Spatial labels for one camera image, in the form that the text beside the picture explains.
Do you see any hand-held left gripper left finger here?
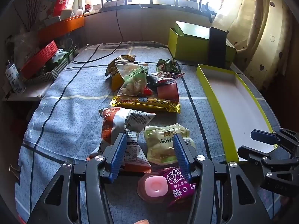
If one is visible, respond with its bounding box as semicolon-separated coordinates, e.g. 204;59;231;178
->
27;133;128;224

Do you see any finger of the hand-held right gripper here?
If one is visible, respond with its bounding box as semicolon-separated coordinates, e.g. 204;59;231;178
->
237;145;299;175
251;127;299;155

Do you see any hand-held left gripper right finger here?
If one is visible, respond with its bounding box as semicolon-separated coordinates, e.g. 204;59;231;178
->
173;133;272;224

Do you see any pale yellow-green snack packet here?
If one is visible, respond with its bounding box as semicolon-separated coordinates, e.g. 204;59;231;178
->
143;123;196;166

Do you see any orange and white snack bag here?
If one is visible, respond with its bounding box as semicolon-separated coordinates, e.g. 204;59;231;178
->
89;107;156;173

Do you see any purple candy packet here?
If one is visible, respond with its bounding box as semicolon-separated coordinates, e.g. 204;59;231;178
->
161;167;199;213

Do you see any pink jelly cup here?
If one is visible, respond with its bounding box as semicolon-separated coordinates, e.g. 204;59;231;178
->
137;170;171;202

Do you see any yellow-green box lid tray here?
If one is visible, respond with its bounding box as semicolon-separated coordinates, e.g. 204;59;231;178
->
196;64;284;164

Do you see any gold wafer bar packet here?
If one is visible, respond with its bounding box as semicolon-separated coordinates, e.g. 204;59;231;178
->
110;95;181;114

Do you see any red-lidded jelly cup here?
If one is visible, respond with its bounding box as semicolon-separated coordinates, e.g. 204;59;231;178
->
156;79;180;103

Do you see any clear snack bag green print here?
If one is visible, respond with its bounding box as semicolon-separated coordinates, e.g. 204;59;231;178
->
114;61;152;97

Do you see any dark red-edged snack packet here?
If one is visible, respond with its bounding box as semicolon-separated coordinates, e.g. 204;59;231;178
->
147;71;186;85

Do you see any yellow snack bag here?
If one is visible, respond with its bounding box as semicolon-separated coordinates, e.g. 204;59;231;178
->
105;55;136;91

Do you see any brown wooden cabinet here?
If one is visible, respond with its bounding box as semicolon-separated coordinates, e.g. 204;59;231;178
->
264;58;299;133

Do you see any cream heart-print curtain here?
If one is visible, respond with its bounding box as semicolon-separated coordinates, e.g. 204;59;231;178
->
211;0;297;94

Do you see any black phone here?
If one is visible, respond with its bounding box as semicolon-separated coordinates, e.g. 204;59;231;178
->
209;27;227;69

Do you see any green striped box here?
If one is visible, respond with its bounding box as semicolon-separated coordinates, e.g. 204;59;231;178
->
28;45;80;82

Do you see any white side shelf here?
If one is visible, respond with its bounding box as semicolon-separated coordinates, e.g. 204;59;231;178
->
2;79;54;102

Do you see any yellow-green cardboard box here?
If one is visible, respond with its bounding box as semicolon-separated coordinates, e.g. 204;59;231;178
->
168;21;237;68

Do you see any crumpled pale tissue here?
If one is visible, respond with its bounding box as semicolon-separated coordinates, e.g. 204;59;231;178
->
53;49;68;62

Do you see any red patterned box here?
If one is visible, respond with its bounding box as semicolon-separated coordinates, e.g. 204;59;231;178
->
20;40;59;80

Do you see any white spray bottle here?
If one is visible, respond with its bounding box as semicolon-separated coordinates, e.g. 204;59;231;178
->
5;59;26;95

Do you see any orange shelf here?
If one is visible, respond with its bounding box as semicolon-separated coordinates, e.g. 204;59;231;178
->
37;14;85;43

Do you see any clear plastic bag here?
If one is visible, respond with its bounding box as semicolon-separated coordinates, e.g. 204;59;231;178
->
13;31;40;63

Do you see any black bracket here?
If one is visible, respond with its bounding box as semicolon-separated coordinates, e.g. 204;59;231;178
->
206;2;220;22

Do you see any black cable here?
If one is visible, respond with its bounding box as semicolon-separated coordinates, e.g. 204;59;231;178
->
72;3;124;64

